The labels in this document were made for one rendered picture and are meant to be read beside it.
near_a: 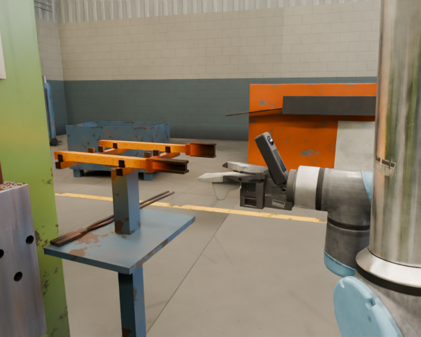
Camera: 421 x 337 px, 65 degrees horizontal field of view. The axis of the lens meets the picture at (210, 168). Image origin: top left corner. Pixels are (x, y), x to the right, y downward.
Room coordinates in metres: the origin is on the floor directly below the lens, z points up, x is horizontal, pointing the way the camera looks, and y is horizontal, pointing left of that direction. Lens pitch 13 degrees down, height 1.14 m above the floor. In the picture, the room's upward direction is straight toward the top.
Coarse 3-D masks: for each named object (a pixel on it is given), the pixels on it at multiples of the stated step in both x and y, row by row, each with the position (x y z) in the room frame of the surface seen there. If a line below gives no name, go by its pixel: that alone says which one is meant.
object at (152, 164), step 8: (56, 152) 0.94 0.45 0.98; (64, 152) 0.93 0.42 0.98; (72, 152) 0.93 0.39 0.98; (80, 152) 0.93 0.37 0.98; (72, 160) 0.92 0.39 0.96; (80, 160) 0.90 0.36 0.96; (88, 160) 0.89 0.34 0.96; (96, 160) 0.88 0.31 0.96; (104, 160) 0.87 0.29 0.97; (112, 160) 0.86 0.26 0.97; (128, 160) 0.84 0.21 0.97; (136, 160) 0.83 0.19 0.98; (144, 160) 0.82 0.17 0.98; (152, 160) 0.81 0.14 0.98; (160, 160) 0.80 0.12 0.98; (168, 160) 0.79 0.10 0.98; (176, 160) 0.79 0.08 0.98; (184, 160) 0.79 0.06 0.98; (152, 168) 0.81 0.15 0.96; (160, 168) 0.81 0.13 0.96; (168, 168) 0.80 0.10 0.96; (176, 168) 0.79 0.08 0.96; (184, 168) 0.78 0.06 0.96
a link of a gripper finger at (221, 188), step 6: (204, 174) 0.69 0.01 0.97; (210, 174) 0.69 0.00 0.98; (216, 174) 0.68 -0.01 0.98; (222, 174) 0.68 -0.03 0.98; (228, 174) 0.68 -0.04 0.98; (234, 174) 0.68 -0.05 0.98; (240, 174) 0.68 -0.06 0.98; (198, 180) 0.69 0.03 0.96; (204, 180) 0.68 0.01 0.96; (210, 180) 0.68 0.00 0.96; (216, 180) 0.68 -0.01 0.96; (222, 180) 0.67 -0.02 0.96; (216, 186) 0.68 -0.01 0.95; (222, 186) 0.68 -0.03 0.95; (228, 186) 0.69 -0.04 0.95; (234, 186) 0.69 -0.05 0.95; (240, 186) 0.69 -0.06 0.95; (216, 192) 0.68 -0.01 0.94; (222, 192) 0.68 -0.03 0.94; (228, 192) 0.69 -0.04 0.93; (222, 198) 0.68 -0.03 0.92
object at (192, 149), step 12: (108, 144) 1.16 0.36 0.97; (120, 144) 1.14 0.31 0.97; (132, 144) 1.12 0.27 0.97; (144, 144) 1.10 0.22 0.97; (156, 144) 1.09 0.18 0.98; (168, 144) 1.08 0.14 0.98; (180, 144) 1.08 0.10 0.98; (192, 144) 1.04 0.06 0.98; (204, 144) 1.02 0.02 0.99; (216, 144) 1.04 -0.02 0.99; (204, 156) 1.02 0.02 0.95; (216, 156) 1.04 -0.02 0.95
